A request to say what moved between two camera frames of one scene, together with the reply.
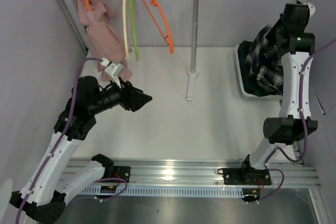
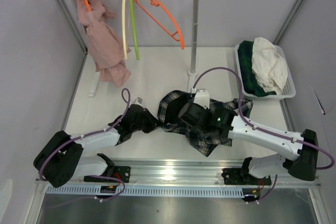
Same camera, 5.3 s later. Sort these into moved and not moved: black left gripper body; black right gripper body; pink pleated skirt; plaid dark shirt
Moved: plaid dark shirt; black left gripper body; black right gripper body
Not moved: pink pleated skirt
